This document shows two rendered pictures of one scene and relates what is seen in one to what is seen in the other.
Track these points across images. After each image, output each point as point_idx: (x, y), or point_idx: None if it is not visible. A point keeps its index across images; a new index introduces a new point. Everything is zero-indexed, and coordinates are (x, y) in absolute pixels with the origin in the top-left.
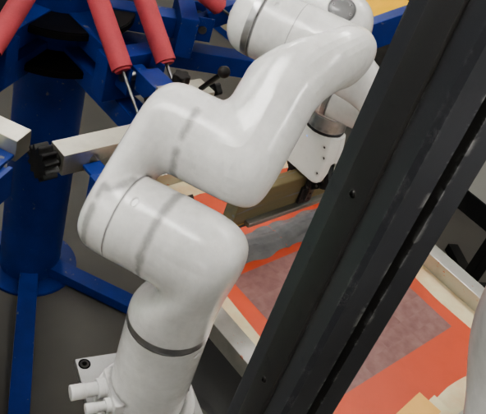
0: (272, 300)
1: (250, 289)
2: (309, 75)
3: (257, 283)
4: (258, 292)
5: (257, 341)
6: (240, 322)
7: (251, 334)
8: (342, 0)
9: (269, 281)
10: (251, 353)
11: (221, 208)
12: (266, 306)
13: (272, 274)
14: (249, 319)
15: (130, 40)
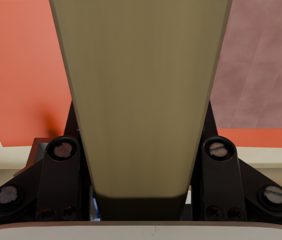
0: (256, 102)
1: (214, 117)
2: None
3: (213, 103)
4: (227, 112)
5: (281, 153)
6: (246, 153)
7: (269, 153)
8: None
9: (224, 83)
10: None
11: (1, 48)
12: (256, 117)
13: (217, 69)
14: (251, 143)
15: None
